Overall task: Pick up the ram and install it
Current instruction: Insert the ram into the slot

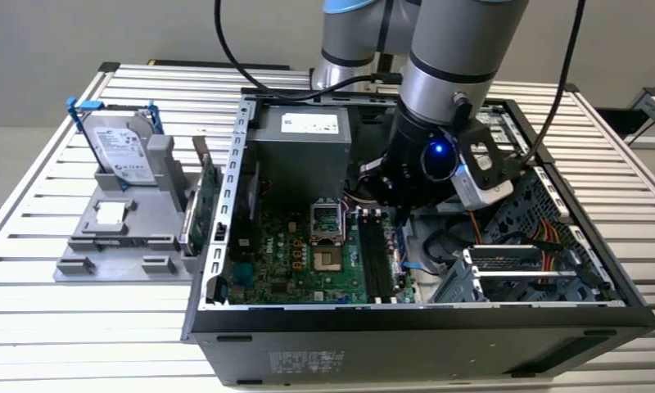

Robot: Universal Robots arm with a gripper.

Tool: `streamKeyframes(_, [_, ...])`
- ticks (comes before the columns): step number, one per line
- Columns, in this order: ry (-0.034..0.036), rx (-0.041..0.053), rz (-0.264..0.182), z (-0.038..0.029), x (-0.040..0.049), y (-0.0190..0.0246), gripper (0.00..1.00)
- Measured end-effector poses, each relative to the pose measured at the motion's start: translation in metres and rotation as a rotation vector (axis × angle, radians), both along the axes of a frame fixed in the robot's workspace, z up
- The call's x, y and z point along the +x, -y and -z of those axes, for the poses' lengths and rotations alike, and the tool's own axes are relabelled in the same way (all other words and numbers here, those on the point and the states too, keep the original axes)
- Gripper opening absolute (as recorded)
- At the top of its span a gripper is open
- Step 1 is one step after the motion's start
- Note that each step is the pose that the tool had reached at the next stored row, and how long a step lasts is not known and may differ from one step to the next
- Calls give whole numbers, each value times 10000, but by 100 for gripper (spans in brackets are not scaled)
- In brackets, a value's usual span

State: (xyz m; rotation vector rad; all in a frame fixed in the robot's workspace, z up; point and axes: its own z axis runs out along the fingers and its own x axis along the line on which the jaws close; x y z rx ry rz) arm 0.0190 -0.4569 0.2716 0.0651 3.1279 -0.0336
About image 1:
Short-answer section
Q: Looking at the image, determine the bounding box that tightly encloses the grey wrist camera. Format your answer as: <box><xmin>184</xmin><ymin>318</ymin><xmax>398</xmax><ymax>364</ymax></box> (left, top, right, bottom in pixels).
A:
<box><xmin>450</xmin><ymin>161</ymin><xmax>515</xmax><ymax>208</ymax></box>

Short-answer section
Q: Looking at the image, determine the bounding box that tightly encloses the green motherboard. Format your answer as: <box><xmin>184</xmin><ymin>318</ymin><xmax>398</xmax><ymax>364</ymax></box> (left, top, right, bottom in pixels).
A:
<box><xmin>226</xmin><ymin>171</ymin><xmax>421</xmax><ymax>306</ymax></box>

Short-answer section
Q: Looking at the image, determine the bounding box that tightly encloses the CPU socket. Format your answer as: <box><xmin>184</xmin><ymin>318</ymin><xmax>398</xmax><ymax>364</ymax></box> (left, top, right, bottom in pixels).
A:
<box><xmin>311</xmin><ymin>244</ymin><xmax>345</xmax><ymax>274</ymax></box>

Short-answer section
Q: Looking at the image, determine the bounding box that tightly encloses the black camera cable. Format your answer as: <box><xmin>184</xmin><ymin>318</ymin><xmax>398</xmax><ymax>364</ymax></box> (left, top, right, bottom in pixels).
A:
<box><xmin>515</xmin><ymin>0</ymin><xmax>589</xmax><ymax>165</ymax></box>
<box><xmin>214</xmin><ymin>0</ymin><xmax>406</xmax><ymax>102</ymax></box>

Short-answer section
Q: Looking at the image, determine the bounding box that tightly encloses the black PC case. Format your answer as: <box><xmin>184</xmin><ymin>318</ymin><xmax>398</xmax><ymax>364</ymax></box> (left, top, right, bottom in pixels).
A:
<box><xmin>180</xmin><ymin>86</ymin><xmax>655</xmax><ymax>388</ymax></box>

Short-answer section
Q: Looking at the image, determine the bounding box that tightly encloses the single orange wire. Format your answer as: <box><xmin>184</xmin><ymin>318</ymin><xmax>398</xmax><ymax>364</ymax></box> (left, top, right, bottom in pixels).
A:
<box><xmin>466</xmin><ymin>208</ymin><xmax>483</xmax><ymax>246</ymax></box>

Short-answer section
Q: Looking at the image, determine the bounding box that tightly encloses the orange yellow red wire bundle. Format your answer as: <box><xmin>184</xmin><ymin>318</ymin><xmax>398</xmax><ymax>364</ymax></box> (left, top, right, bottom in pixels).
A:
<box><xmin>527</xmin><ymin>219</ymin><xmax>569</xmax><ymax>290</ymax></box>

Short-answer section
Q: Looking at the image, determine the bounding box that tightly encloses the black cable with blue tab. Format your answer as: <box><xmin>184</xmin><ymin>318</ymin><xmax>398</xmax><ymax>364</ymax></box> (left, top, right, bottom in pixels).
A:
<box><xmin>401</xmin><ymin>227</ymin><xmax>474</xmax><ymax>275</ymax></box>

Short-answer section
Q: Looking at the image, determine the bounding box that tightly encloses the metal socket cover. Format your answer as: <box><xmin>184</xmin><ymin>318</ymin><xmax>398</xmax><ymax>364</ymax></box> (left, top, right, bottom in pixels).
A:
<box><xmin>310</xmin><ymin>197</ymin><xmax>346</xmax><ymax>246</ymax></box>

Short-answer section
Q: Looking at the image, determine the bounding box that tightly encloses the metal disk bay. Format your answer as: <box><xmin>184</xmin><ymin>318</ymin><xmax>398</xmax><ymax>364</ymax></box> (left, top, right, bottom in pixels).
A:
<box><xmin>430</xmin><ymin>242</ymin><xmax>584</xmax><ymax>305</ymax></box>

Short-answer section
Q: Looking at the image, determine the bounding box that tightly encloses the grey power supply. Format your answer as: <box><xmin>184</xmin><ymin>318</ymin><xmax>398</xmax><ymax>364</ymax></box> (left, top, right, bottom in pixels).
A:
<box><xmin>247</xmin><ymin>102</ymin><xmax>354</xmax><ymax>208</ymax></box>

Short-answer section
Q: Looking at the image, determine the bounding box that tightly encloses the blue motherboard connector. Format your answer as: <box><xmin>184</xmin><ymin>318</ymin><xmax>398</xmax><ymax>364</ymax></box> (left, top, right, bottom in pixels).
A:
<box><xmin>230</xmin><ymin>263</ymin><xmax>254</xmax><ymax>287</ymax></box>

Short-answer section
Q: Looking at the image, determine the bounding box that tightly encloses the grey parts rack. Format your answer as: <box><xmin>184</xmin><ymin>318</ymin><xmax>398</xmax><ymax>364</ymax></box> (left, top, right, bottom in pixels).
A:
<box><xmin>51</xmin><ymin>134</ymin><xmax>212</xmax><ymax>283</ymax></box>

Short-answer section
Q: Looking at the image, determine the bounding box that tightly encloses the hard disk in blue carrier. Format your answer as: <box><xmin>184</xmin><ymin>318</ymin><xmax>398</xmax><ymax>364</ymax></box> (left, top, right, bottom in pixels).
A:
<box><xmin>64</xmin><ymin>97</ymin><xmax>166</xmax><ymax>192</ymax></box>

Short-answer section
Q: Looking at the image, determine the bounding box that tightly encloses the grey metal drive cage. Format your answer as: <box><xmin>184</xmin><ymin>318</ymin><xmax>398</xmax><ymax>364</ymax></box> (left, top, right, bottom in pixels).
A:
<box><xmin>473</xmin><ymin>100</ymin><xmax>533</xmax><ymax>173</ymax></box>

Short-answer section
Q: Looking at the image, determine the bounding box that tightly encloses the green graphics card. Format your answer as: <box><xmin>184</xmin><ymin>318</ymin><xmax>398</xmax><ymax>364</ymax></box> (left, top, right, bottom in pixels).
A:
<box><xmin>178</xmin><ymin>129</ymin><xmax>224</xmax><ymax>260</ymax></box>

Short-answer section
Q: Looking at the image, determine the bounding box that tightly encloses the silver CPU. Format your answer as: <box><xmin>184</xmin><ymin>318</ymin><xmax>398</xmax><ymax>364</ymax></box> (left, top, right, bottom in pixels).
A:
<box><xmin>94</xmin><ymin>201</ymin><xmax>130</xmax><ymax>226</ymax></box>

